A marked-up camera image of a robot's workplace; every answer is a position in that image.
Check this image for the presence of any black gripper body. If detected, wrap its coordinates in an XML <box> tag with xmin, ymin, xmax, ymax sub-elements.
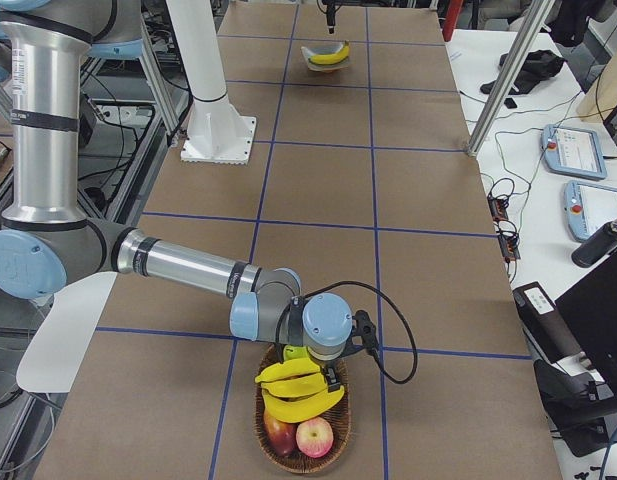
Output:
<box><xmin>318</xmin><ymin>359</ymin><xmax>348</xmax><ymax>385</ymax></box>

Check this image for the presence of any yellow banana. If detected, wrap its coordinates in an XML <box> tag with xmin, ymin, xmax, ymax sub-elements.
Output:
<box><xmin>254</xmin><ymin>357</ymin><xmax>321</xmax><ymax>384</ymax></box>
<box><xmin>260</xmin><ymin>373</ymin><xmax>327</xmax><ymax>399</ymax></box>
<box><xmin>308</xmin><ymin>41</ymin><xmax>350</xmax><ymax>66</ymax></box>
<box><xmin>261</xmin><ymin>387</ymin><xmax>346</xmax><ymax>423</ymax></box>

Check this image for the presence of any woven wicker basket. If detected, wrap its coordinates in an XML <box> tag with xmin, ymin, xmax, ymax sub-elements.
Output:
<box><xmin>254</xmin><ymin>346</ymin><xmax>352</xmax><ymax>474</ymax></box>

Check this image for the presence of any green pear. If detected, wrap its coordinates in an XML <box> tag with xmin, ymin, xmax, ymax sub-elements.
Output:
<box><xmin>282</xmin><ymin>345</ymin><xmax>309</xmax><ymax>361</ymax></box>

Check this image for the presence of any pink apple front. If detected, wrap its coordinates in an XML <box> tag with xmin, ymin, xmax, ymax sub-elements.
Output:
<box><xmin>296</xmin><ymin>417</ymin><xmax>334</xmax><ymax>458</ymax></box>

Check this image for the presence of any red mango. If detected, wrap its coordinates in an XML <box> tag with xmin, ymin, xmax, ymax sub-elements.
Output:
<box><xmin>263</xmin><ymin>410</ymin><xmax>297</xmax><ymax>457</ymax></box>

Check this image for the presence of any black cloth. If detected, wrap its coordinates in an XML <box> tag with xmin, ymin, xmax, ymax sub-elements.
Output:
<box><xmin>509</xmin><ymin>50</ymin><xmax>566</xmax><ymax>95</ymax></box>

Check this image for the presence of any black box with label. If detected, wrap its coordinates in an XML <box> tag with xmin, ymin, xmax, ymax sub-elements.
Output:
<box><xmin>513</xmin><ymin>282</ymin><xmax>583</xmax><ymax>363</ymax></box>

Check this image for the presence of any orange circuit board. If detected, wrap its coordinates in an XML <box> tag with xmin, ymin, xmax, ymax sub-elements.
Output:
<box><xmin>487</xmin><ymin>195</ymin><xmax>509</xmax><ymax>221</ymax></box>

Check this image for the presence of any black monitor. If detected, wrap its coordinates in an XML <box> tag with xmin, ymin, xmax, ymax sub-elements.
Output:
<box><xmin>556</xmin><ymin>250</ymin><xmax>617</xmax><ymax>393</ymax></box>

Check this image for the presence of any white chair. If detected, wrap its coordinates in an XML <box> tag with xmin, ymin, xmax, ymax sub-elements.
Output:
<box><xmin>16</xmin><ymin>272</ymin><xmax>117</xmax><ymax>393</ymax></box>

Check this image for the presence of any upper teach pendant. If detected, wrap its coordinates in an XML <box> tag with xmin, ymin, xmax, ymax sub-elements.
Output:
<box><xmin>541</xmin><ymin>124</ymin><xmax>607</xmax><ymax>181</ymax></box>

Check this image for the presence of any teach pendant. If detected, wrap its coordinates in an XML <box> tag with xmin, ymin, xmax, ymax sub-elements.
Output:
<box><xmin>541</xmin><ymin>124</ymin><xmax>607</xmax><ymax>181</ymax></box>
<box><xmin>564</xmin><ymin>180</ymin><xmax>617</xmax><ymax>243</ymax></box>

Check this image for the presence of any black bottle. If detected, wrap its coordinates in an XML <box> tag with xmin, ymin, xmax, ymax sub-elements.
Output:
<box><xmin>571</xmin><ymin>218</ymin><xmax>617</xmax><ymax>268</ymax></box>

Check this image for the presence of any lower teach pendant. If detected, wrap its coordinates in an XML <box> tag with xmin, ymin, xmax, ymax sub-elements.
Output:
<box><xmin>564</xmin><ymin>180</ymin><xmax>617</xmax><ymax>243</ymax></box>

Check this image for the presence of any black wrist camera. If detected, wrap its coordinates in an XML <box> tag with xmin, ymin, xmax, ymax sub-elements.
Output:
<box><xmin>353</xmin><ymin>310</ymin><xmax>379</xmax><ymax>359</ymax></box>

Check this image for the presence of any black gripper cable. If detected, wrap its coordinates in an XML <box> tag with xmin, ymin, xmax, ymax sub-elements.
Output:
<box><xmin>307</xmin><ymin>280</ymin><xmax>419</xmax><ymax>385</ymax></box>

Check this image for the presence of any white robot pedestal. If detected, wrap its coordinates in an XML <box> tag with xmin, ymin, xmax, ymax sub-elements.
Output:
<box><xmin>167</xmin><ymin>0</ymin><xmax>257</xmax><ymax>165</ymax></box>

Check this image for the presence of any aluminium frame post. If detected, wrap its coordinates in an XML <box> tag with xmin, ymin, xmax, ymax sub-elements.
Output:
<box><xmin>466</xmin><ymin>0</ymin><xmax>555</xmax><ymax>158</ymax></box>

